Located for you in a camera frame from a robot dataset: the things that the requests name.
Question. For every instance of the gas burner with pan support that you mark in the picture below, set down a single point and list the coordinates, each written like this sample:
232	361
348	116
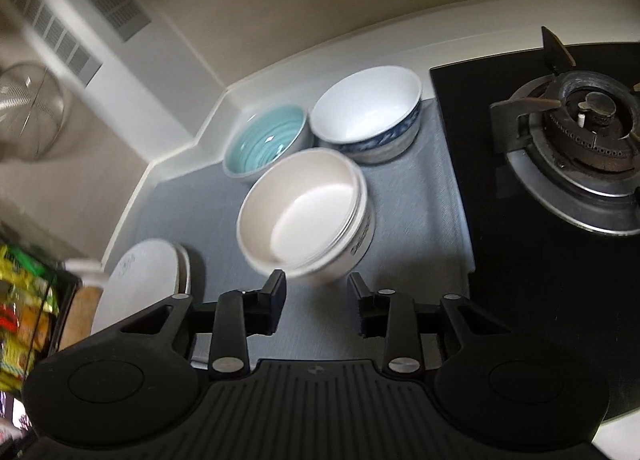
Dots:
595	109

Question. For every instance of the light blue ribbed bowl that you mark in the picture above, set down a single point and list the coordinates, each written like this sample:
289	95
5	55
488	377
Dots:
265	139

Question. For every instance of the wooden cutting board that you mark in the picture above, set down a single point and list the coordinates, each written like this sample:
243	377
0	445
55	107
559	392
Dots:
80	315

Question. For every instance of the metal mesh strainer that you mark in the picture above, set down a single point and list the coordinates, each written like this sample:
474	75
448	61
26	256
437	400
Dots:
30	109

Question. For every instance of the grey vent grille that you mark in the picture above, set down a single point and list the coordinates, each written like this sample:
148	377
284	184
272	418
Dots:
55	24

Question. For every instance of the grey dish mat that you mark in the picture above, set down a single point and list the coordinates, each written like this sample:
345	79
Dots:
415	220

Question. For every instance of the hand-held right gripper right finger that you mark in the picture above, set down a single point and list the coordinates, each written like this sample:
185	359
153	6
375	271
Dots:
362	310

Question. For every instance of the stack of cream bowls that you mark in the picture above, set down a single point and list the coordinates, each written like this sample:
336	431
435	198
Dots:
300	210

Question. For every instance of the colourful food packets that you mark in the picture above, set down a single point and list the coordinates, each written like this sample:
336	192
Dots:
25	300

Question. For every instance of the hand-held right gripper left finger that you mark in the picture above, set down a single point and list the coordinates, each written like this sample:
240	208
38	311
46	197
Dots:
272	302

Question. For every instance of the oval white floral plate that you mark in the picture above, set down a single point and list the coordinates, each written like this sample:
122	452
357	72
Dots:
135	290

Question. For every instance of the black glass gas hob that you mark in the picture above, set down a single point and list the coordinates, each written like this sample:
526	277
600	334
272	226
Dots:
525	265

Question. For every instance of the white bowl blue pattern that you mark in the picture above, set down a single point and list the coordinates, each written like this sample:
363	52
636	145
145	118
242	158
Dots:
360	109

